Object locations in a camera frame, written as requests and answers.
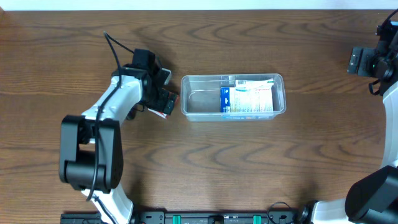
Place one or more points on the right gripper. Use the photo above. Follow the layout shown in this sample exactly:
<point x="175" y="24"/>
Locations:
<point x="366" y="69"/>

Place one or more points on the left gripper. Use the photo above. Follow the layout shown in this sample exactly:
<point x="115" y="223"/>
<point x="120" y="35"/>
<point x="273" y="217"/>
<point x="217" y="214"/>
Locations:
<point x="164" y="99"/>

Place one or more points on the red Panadol box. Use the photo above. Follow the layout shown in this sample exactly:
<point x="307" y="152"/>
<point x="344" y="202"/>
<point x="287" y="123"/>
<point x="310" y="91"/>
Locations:
<point x="164" y="104"/>

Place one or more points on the blue cartoon medicine box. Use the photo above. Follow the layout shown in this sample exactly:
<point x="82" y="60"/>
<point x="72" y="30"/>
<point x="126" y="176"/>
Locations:
<point x="246" y="102"/>

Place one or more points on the white Panadol box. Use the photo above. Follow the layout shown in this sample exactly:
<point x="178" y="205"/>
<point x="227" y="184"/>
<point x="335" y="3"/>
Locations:
<point x="254" y="84"/>

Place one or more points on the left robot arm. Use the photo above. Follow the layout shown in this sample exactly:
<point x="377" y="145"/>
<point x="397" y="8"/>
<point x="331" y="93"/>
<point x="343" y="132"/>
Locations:
<point x="91" y="154"/>

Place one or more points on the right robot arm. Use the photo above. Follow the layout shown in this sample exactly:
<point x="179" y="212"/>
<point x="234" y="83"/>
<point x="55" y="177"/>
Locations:
<point x="372" y="199"/>

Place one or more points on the clear plastic container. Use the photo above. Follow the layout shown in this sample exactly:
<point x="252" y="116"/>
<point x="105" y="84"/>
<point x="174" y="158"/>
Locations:
<point x="201" y="96"/>

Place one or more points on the dark bottle white cap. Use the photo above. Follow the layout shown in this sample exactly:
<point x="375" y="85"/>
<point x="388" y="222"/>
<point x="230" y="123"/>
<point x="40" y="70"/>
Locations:
<point x="131" y="114"/>

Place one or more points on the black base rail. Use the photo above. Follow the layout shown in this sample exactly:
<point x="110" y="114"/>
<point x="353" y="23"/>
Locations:
<point x="282" y="217"/>

